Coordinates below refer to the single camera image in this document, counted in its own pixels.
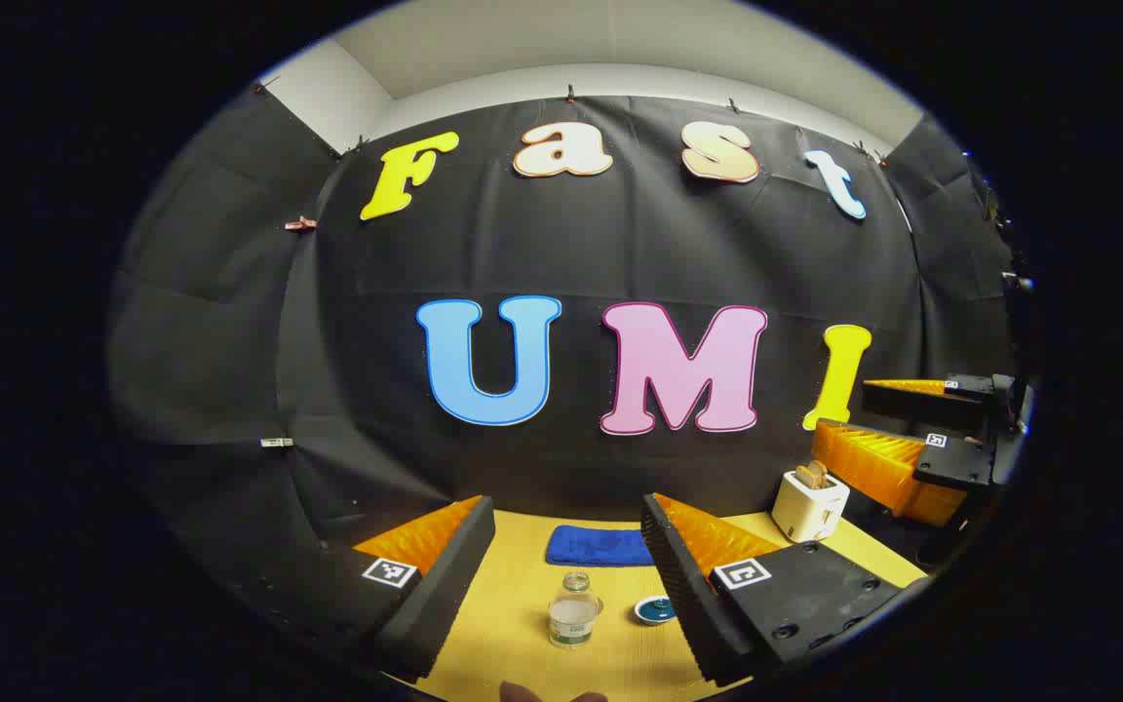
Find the blue towel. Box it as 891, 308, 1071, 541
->
545, 525, 655, 567

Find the black camera stand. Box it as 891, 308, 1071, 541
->
1000, 272, 1038, 323

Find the black backdrop cloth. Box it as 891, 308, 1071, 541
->
108, 93, 1035, 547

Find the clear plastic water bottle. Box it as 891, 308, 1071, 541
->
548, 571, 605, 648

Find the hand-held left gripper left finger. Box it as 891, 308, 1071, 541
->
230, 495, 497, 683

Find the white toaster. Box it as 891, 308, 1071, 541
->
771, 468, 851, 544

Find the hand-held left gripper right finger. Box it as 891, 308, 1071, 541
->
639, 492, 933, 688

